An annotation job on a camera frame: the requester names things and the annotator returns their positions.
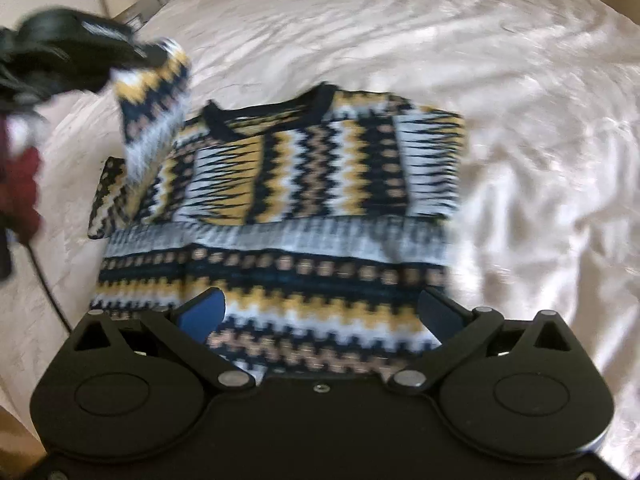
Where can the zigzag patterned knit sweater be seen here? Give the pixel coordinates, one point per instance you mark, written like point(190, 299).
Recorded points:
point(300, 185)

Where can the cream cabinet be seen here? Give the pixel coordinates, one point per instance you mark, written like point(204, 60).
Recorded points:
point(122, 2)

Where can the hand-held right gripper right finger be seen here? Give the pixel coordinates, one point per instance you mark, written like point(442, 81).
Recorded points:
point(440, 312)

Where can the person's left forearm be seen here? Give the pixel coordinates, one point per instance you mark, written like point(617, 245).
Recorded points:
point(22, 185)

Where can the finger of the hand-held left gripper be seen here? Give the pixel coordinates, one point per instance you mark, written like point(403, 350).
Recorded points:
point(149, 54)

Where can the bed with white bedspread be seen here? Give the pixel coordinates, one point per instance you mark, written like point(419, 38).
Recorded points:
point(475, 60)

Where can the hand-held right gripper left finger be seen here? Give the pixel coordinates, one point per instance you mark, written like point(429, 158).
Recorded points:
point(204, 314)

